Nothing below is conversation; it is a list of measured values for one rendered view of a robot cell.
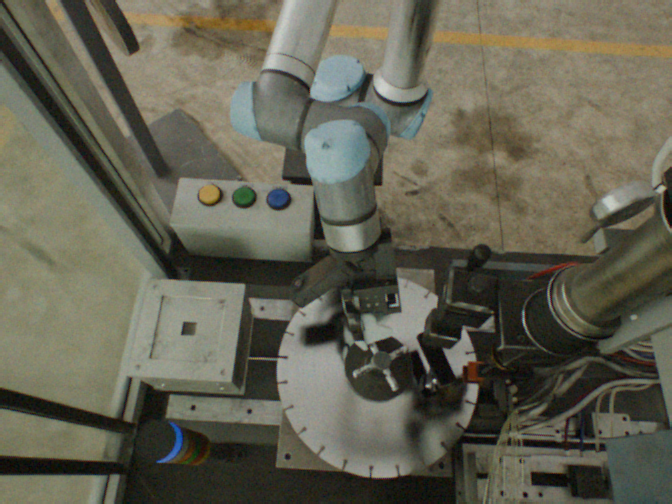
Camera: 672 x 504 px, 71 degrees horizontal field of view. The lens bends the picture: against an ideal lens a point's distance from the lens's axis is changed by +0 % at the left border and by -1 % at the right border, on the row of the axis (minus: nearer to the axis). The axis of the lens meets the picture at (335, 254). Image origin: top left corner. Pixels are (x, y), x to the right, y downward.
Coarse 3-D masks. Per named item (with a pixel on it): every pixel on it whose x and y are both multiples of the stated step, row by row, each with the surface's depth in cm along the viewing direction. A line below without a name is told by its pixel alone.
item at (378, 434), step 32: (416, 288) 84; (320, 320) 81; (416, 320) 82; (288, 352) 79; (320, 352) 79; (416, 352) 80; (448, 352) 80; (288, 384) 77; (320, 384) 77; (416, 384) 77; (288, 416) 75; (320, 416) 75; (352, 416) 75; (384, 416) 75; (416, 416) 75; (448, 416) 75; (320, 448) 73; (352, 448) 73; (384, 448) 73; (416, 448) 73; (448, 448) 73
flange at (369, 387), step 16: (352, 352) 78; (368, 352) 78; (352, 368) 77; (400, 368) 77; (352, 384) 76; (368, 384) 76; (384, 384) 76; (400, 384) 76; (368, 400) 76; (384, 400) 75
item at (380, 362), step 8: (376, 352) 74; (384, 352) 74; (400, 352) 74; (376, 360) 73; (384, 360) 73; (368, 368) 73; (376, 368) 73; (384, 368) 73; (392, 376) 73; (392, 384) 72
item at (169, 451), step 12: (156, 420) 54; (144, 432) 54; (156, 432) 54; (168, 432) 54; (180, 432) 56; (144, 444) 53; (156, 444) 53; (168, 444) 53; (180, 444) 56; (144, 456) 53; (156, 456) 53; (168, 456) 54
